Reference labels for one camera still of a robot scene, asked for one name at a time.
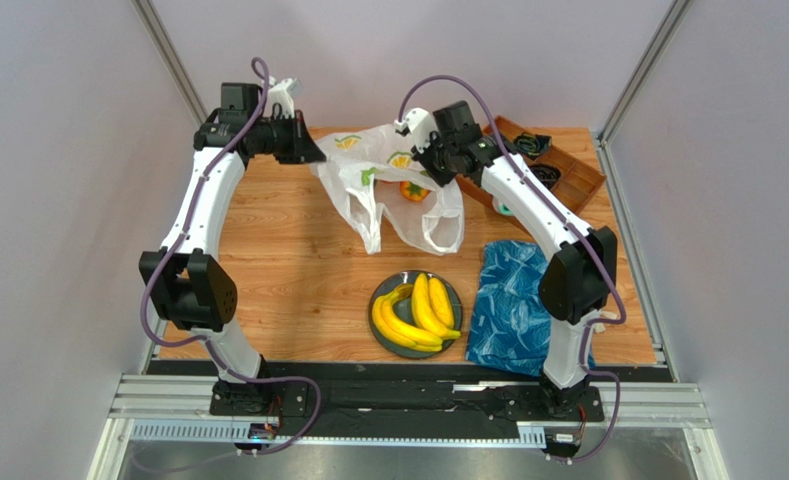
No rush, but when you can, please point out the dark rolled sock upper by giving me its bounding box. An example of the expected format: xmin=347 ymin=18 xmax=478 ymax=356
xmin=513 ymin=132 xmax=552 ymax=160

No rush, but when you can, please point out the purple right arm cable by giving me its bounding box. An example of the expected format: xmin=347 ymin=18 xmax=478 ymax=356
xmin=397 ymin=74 xmax=628 ymax=464

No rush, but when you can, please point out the blue patterned cloth bag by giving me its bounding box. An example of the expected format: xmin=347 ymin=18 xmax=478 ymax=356
xmin=465 ymin=239 xmax=596 ymax=379

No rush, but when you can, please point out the dark blue ceramic plate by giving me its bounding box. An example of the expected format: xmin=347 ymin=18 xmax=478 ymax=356
xmin=367 ymin=270 xmax=464 ymax=360

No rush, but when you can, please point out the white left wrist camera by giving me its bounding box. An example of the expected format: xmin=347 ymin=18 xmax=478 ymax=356
xmin=267 ymin=76 xmax=303 ymax=119

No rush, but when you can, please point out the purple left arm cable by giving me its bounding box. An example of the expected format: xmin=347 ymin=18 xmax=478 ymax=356
xmin=139 ymin=57 xmax=323 ymax=457

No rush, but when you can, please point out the aluminium frame base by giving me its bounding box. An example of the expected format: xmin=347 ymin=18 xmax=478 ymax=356
xmin=89 ymin=375 xmax=728 ymax=479

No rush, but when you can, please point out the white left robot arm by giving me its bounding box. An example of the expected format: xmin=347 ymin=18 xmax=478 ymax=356
xmin=139 ymin=78 xmax=326 ymax=407

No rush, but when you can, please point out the white plastic bag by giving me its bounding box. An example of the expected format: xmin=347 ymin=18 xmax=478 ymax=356
xmin=310 ymin=124 xmax=465 ymax=255

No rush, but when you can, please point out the orange fake bell pepper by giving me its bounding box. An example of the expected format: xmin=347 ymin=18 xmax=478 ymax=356
xmin=399 ymin=181 xmax=431 ymax=203

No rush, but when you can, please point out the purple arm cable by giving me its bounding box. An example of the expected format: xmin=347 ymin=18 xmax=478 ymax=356
xmin=397 ymin=74 xmax=628 ymax=464
xmin=139 ymin=57 xmax=323 ymax=457

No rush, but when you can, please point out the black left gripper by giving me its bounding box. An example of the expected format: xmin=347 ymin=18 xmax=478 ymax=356
xmin=249 ymin=111 xmax=326 ymax=166

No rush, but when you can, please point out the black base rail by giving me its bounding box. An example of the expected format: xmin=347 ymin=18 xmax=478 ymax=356
xmin=147 ymin=359 xmax=675 ymax=442

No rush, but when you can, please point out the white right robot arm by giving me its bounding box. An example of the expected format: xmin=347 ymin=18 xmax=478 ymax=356
xmin=395 ymin=101 xmax=618 ymax=395

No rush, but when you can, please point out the yellow fake banana bunch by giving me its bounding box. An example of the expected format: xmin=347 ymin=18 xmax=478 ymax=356
xmin=371 ymin=284 xmax=443 ymax=353

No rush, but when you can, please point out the black rolled sock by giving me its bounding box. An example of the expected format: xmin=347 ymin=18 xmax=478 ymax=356
xmin=530 ymin=163 xmax=562 ymax=191

